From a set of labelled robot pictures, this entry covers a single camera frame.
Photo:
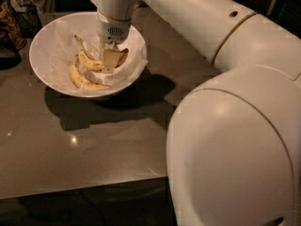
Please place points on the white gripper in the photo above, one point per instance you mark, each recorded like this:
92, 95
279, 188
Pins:
112, 32

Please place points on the yellow banana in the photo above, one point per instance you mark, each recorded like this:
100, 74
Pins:
91, 63
80, 81

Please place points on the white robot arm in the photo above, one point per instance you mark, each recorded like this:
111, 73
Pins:
233, 147

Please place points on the white bowl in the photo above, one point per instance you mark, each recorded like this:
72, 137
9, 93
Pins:
47, 47

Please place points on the white paper liner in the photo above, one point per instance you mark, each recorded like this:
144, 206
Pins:
59, 47

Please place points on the dark object at left edge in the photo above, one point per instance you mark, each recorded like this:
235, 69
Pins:
9, 55

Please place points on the brown patterned object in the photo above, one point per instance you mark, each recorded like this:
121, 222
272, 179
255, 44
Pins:
8, 22

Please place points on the black wire basket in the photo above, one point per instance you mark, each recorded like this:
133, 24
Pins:
28, 19

